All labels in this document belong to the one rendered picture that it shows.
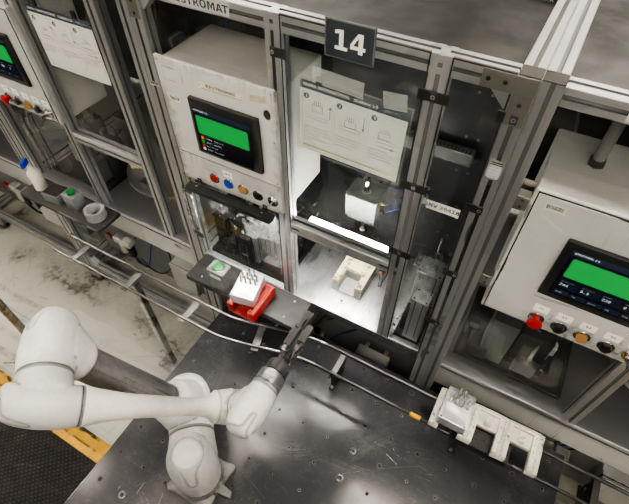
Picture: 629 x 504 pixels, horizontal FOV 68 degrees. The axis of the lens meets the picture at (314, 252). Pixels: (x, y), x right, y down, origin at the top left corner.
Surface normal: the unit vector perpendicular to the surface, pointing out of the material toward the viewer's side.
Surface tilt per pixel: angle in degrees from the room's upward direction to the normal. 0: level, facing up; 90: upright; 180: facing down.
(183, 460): 6
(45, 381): 29
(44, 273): 0
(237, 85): 90
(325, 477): 0
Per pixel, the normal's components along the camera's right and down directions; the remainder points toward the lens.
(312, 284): 0.00, -0.65
